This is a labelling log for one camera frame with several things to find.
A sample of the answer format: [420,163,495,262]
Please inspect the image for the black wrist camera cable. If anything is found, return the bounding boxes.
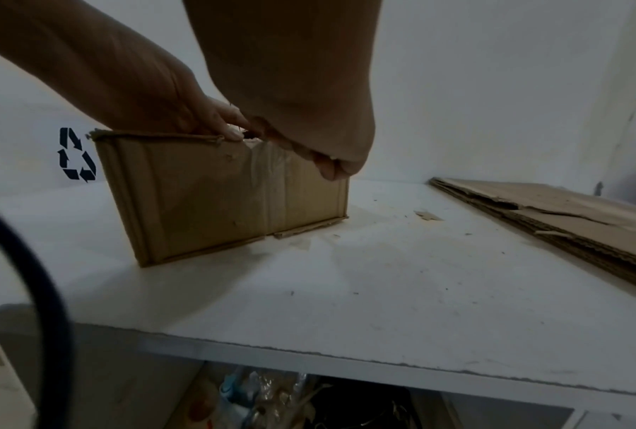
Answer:
[0,196,77,429]

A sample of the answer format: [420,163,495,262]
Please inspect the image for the person's right hand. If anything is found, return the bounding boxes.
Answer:
[182,0,383,182]

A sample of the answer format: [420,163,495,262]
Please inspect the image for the bag of plastic bottles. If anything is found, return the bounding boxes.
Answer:
[187,361,324,429]

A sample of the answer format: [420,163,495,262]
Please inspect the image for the small low cardboard box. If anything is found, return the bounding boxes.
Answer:
[86,128,351,269]

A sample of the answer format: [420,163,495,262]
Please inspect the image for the person's left forearm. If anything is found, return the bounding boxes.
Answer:
[0,0,126,91]

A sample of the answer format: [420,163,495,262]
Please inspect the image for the taped small cardboard box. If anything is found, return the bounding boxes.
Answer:
[429,177,636,274]

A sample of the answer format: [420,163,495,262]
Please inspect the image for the person's left hand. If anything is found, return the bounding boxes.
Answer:
[52,28,250,141]

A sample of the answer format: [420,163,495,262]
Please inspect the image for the black bag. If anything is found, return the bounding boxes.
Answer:
[307,376,423,429]

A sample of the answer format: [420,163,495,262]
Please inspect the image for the white table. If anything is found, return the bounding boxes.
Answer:
[0,180,636,420]

